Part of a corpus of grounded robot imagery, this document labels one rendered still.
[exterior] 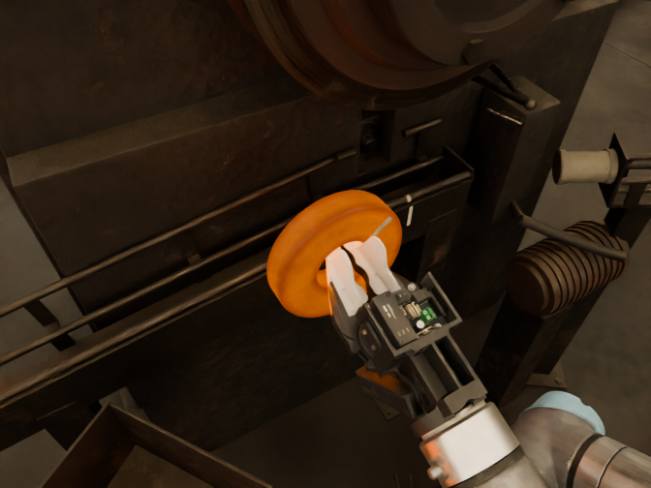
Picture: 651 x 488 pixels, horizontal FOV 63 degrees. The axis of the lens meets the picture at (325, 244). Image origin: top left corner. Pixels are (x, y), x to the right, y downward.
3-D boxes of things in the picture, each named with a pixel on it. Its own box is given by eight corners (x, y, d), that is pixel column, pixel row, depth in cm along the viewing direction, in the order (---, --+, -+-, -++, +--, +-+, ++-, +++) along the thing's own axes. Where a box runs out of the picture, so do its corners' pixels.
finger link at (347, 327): (357, 267, 53) (403, 343, 50) (355, 275, 55) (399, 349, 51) (317, 287, 51) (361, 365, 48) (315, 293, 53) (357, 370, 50)
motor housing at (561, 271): (455, 381, 137) (508, 242, 97) (518, 345, 144) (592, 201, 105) (488, 423, 129) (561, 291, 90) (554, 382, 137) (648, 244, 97)
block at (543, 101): (452, 193, 103) (480, 81, 85) (484, 179, 105) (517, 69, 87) (489, 227, 96) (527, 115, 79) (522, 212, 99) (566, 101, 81)
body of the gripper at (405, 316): (428, 263, 47) (510, 384, 43) (404, 299, 55) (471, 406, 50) (356, 297, 45) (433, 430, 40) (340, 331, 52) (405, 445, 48)
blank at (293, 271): (320, 311, 65) (333, 330, 63) (234, 279, 53) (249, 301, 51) (407, 219, 63) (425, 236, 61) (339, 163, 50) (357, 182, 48)
